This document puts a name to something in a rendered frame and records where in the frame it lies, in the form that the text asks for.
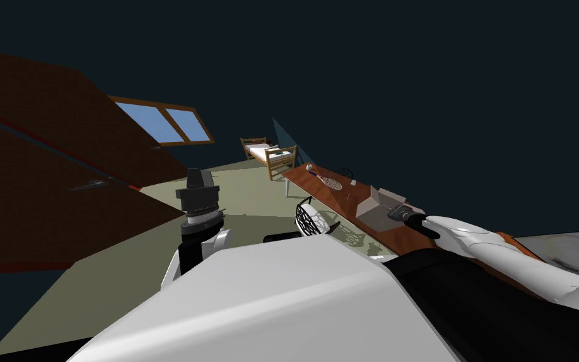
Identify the brown door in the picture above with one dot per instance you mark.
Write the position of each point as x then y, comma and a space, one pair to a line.
28, 216
68, 110

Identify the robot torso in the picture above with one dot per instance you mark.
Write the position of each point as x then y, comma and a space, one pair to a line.
279, 301

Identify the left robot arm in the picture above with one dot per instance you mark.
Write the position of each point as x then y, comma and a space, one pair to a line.
189, 251

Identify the wooden bed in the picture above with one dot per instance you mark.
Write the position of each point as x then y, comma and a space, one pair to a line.
269, 152

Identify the wood framed window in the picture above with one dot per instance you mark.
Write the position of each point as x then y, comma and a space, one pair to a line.
169, 123

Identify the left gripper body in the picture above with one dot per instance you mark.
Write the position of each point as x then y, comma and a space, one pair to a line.
198, 198

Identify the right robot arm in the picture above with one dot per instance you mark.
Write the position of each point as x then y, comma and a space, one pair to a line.
475, 239

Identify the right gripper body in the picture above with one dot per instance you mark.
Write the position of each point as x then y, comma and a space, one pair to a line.
400, 212

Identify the brown wooden desk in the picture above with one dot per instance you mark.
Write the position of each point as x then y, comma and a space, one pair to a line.
342, 201

